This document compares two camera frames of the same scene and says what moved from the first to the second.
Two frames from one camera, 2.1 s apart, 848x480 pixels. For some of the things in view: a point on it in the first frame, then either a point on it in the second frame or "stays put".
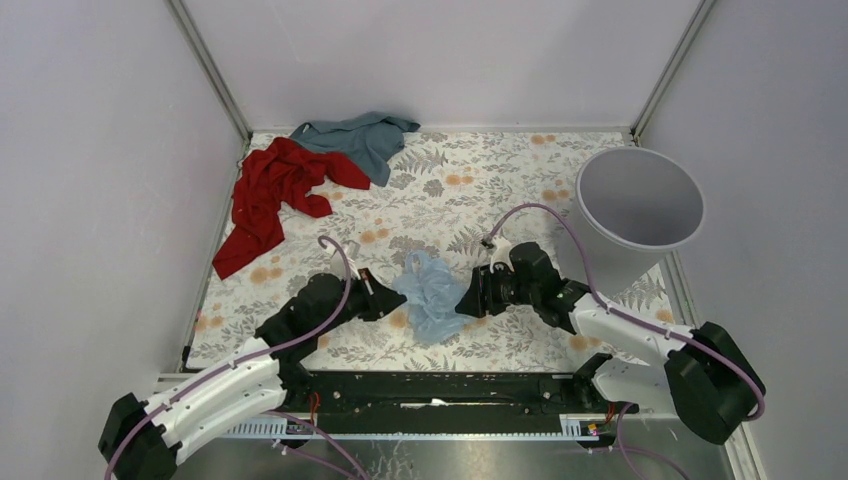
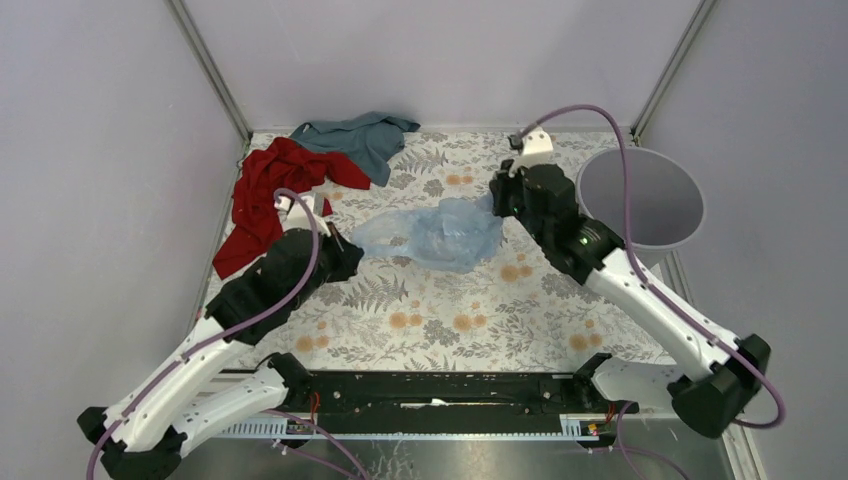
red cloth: (278, 173) stays put
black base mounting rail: (443, 403) stays put
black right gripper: (480, 298) -> (500, 185)
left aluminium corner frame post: (210, 66) stays put
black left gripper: (380, 299) -> (348, 255)
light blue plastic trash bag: (432, 295) -> (458, 234)
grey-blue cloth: (372, 137) stays put
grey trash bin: (632, 206) stays put
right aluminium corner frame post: (703, 11) stays put
